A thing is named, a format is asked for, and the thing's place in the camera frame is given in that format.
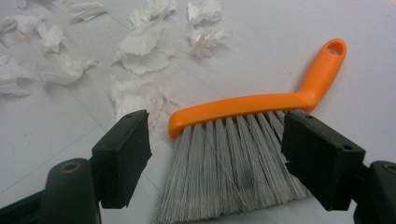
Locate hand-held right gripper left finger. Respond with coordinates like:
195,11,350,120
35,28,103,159
90,109,153,209

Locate white paper scraps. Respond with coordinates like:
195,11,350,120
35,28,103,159
0,0,233,126

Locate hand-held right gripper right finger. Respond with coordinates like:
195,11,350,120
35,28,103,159
280,109,367,213

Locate orange brush with grey bristles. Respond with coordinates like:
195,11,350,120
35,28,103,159
152,37,347,224

